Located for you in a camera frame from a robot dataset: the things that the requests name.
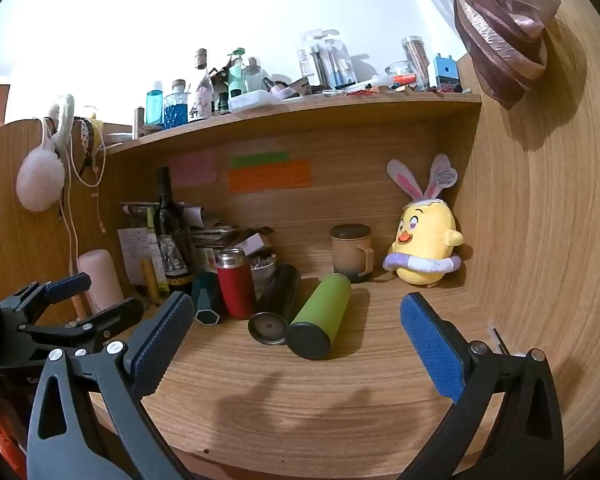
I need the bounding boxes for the round glass container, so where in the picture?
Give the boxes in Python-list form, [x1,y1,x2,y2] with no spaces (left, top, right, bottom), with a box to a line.
[384,61,416,81]

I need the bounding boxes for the tall clear jar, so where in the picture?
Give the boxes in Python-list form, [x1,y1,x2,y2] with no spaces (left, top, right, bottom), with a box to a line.
[400,36,431,92]

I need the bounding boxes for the green sticky note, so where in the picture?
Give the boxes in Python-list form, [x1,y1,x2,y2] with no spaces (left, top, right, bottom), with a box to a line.
[231,152,287,169]

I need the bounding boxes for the stack of papers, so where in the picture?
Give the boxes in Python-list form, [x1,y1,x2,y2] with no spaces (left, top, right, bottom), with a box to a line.
[120,201,276,262]

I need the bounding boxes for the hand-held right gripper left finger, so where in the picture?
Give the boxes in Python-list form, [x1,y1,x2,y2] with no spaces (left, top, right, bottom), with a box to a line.
[26,291,196,480]

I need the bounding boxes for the beige mug with lid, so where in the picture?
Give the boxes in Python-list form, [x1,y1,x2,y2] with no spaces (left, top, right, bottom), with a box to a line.
[329,224,374,284]

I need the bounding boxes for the yellow chick plush toy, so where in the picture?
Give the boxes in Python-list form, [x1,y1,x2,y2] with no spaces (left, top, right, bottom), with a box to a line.
[382,154,465,289]

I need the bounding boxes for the clear printed bottle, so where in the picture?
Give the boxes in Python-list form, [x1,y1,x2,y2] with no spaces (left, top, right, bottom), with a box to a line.
[195,72,216,121]

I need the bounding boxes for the orange cloth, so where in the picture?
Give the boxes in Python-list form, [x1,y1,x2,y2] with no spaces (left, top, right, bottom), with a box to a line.
[0,394,28,480]

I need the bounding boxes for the white marker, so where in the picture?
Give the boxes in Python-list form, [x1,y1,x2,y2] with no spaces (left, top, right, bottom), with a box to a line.
[347,75,394,94]

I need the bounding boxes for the glass jar with bits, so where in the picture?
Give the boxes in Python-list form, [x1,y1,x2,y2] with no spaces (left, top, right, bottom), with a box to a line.
[250,255,277,294]

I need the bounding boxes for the green thermos cup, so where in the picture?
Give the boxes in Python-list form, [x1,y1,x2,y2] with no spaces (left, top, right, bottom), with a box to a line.
[286,273,352,360]

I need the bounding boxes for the blue pencil sharpener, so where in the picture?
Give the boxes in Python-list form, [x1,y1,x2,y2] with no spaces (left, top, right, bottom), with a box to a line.
[433,53,461,92]

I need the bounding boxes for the clear glass bottle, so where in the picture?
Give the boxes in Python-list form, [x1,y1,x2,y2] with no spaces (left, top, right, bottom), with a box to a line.
[243,57,264,94]

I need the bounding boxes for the white plastic tray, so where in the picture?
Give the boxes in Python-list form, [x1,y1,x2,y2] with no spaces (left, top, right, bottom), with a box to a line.
[228,90,286,114]

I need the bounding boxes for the black thermos cup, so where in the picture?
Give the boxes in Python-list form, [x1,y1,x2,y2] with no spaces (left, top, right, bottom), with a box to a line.
[256,263,302,326]

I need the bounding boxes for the orange sticky note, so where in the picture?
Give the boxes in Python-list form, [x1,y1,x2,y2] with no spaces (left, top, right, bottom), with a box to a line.
[227,160,314,195]

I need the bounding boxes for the teal hexagonal cup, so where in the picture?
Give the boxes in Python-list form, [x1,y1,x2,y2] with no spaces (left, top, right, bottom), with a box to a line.
[191,271,227,327]

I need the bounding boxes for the blue liquid bottle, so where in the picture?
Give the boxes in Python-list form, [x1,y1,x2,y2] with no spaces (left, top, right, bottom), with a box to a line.
[146,81,165,126]

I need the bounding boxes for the brown hanging cloth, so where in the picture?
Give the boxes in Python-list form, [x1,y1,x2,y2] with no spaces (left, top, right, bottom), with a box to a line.
[380,0,562,110]

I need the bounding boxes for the wooden desk hutch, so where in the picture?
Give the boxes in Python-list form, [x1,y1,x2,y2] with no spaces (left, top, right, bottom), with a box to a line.
[0,0,600,477]

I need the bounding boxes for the blue bead jar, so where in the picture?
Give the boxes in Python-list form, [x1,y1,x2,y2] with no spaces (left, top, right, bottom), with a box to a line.
[163,79,189,130]

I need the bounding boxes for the red thermos cup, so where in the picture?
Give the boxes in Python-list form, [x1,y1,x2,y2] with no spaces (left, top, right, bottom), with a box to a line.
[215,247,257,320]

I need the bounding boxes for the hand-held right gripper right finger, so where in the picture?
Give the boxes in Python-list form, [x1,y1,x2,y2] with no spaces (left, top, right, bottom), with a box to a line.
[396,292,566,480]

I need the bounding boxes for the blister pack of pens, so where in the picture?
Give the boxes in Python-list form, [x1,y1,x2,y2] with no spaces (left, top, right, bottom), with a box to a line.
[295,31,359,92]

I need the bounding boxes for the round metal cup lid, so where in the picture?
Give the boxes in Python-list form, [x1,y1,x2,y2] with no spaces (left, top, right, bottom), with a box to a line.
[247,312,289,346]

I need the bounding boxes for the yellow tube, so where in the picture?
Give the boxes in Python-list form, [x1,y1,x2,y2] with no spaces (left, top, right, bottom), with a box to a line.
[139,259,160,300]

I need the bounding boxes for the white fluffy earmuffs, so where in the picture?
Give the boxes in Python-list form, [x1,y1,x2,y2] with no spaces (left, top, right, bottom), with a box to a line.
[15,93,76,212]

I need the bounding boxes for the pink cylinder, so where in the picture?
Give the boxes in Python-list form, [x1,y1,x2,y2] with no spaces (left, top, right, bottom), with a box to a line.
[77,249,126,314]

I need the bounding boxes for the dark wine bottle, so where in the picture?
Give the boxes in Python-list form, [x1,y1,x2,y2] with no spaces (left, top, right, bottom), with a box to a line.
[153,166,194,294]

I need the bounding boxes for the pink sticky note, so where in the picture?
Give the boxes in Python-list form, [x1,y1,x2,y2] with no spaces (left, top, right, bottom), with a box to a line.
[168,152,219,187]

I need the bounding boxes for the green pump bottle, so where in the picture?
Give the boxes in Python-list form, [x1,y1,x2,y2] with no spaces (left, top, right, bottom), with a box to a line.
[228,48,246,99]

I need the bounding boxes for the white earphone cable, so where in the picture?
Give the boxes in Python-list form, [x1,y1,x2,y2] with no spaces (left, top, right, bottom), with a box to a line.
[59,125,107,282]

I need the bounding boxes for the white note paper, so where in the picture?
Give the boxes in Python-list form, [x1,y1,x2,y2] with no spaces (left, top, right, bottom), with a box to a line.
[117,227,154,287]

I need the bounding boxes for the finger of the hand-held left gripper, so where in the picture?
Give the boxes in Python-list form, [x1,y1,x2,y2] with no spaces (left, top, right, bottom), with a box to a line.
[0,272,93,332]
[17,297,146,353]

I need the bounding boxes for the thin pen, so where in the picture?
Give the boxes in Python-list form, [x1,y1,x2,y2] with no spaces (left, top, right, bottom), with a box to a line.
[487,320,511,357]

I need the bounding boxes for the dark headbands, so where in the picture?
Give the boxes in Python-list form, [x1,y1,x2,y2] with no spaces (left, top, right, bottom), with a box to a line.
[77,117,106,177]

